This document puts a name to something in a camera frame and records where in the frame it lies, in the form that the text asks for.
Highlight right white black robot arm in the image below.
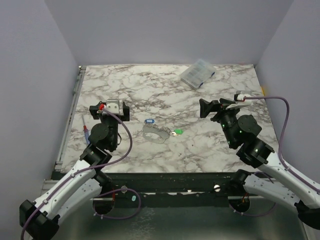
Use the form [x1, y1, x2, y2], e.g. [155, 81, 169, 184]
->
[199, 94, 320, 230]

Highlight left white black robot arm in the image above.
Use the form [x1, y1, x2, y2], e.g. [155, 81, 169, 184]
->
[19, 99, 130, 240]

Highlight red blue screwdriver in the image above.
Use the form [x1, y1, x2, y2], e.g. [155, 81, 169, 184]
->
[81, 115, 90, 145]

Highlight clear plastic organizer box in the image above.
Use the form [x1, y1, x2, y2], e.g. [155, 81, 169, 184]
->
[179, 59, 216, 90]

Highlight blue key tag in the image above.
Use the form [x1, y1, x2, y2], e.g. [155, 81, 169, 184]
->
[144, 118, 155, 124]

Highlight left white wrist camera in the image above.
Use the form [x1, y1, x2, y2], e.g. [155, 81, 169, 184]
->
[105, 99, 120, 116]

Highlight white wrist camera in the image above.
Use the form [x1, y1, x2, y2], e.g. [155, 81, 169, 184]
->
[105, 99, 120, 116]
[225, 90, 253, 110]

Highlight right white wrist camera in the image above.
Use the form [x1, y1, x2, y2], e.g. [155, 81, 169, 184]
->
[225, 90, 253, 110]

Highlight yellow tag on wall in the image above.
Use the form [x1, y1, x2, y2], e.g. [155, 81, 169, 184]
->
[261, 86, 266, 97]

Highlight aluminium side rail left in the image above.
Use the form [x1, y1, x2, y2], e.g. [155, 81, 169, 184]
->
[46, 65, 87, 181]

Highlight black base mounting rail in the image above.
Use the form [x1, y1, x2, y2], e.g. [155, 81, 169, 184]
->
[92, 172, 248, 212]

